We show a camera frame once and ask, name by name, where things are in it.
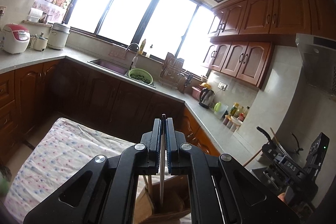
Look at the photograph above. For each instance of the large kitchen window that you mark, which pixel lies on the large kitchen window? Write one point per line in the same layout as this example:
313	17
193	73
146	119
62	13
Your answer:
136	11

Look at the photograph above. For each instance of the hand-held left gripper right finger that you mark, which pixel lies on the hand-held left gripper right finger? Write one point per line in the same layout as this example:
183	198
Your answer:
170	140

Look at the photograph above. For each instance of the small dark pot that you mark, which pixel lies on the small dark pot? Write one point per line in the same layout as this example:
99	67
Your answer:
43	18

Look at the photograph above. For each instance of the spice jar set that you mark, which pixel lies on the spice jar set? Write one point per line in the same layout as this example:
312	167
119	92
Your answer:
232	123

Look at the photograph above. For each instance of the wooden upper cabinets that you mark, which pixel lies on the wooden upper cabinets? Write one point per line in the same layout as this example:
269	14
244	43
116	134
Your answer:
262	16

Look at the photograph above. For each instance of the wooden cabinets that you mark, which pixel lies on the wooden cabinets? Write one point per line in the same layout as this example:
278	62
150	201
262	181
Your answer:
262	16
105	98

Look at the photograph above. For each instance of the person's right hand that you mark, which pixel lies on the person's right hand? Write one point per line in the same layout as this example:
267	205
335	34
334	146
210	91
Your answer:
281	197

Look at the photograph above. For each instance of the wooden lower cabinets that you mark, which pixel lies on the wooden lower cabinets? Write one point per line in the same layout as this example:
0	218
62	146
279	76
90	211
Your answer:
105	98

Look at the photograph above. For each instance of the clear pitcher with green lid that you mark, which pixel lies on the clear pitcher with green lid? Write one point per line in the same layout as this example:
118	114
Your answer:
219	109

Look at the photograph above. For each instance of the pink container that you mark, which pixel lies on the pink container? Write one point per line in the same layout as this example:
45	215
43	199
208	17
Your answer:
197	92

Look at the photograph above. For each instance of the wall power outlet strip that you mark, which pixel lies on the wall power outlet strip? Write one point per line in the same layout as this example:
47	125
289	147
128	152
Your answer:
2	10

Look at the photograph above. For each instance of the steel kitchen sink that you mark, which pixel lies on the steel kitchen sink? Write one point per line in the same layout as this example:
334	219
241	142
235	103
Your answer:
110	66

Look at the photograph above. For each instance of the brown wooden chopstick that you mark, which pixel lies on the brown wooden chopstick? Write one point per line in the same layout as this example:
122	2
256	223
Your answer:
146	183

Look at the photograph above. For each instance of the grey kitchen countertop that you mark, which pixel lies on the grey kitchen countertop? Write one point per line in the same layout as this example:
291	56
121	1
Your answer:
204	119

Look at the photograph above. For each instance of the green label sauce bottle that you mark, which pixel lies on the green label sauce bottle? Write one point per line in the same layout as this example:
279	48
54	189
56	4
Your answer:
233	109

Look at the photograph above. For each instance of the steel range hood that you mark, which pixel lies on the steel range hood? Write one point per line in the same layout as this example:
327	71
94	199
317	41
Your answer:
317	64

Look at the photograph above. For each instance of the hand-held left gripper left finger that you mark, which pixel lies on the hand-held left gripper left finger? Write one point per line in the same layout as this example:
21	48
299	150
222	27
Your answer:
157	140

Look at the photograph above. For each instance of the yellow sauce bottle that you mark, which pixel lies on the yellow sauce bottle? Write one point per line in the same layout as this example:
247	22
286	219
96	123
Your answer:
240	111

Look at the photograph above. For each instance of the green colander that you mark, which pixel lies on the green colander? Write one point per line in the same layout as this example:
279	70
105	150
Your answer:
140	76

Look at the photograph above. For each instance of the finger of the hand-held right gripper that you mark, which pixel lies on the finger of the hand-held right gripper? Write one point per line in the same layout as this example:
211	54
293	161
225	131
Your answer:
271	176
271	150

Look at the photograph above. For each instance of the white floral tablecloth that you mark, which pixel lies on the white floral tablecloth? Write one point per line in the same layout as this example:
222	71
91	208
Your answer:
52	155

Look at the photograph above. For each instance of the steel electric kettle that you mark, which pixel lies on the steel electric kettle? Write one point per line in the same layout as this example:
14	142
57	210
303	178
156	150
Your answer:
206	98

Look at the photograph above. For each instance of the knife block with knives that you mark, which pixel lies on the knife block with knives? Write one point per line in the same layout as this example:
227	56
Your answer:
187	81

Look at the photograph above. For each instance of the silver metal chopstick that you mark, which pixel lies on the silver metal chopstick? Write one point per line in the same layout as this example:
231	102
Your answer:
162	187

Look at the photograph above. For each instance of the dark wooden chopstick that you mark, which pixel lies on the dark wooden chopstick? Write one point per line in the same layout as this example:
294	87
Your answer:
151	192

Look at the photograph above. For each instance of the chrome kitchen faucet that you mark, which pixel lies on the chrome kitchen faucet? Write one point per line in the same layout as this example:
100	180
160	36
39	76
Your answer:
134	58

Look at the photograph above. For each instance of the small white cooker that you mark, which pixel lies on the small white cooker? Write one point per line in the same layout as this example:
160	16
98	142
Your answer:
39	41

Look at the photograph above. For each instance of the red and white rice cooker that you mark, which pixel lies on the red and white rice cooker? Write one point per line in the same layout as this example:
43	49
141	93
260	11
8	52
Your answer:
15	39

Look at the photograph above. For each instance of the light patterned wooden chopstick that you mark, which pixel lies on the light patterned wooden chopstick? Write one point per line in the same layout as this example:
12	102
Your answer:
252	159

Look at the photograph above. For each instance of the wooden dish rack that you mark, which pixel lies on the wooden dish rack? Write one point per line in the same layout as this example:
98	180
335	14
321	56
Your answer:
172	69

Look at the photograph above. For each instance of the yellow dish soap bottle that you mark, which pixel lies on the yellow dish soap bottle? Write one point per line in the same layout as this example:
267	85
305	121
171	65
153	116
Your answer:
143	47

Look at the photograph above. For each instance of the wooden utensil holder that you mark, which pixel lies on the wooden utensil holder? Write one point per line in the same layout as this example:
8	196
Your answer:
173	203

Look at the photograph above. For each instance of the small dark-capped bottle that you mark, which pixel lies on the small dark-capped bottle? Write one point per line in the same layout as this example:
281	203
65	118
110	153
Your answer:
149	52

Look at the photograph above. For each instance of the white wall socket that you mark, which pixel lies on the white wall socket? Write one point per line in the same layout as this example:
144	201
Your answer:
222	86

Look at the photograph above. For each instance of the large white cooker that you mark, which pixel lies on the large white cooker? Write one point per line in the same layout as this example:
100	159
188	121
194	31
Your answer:
59	36

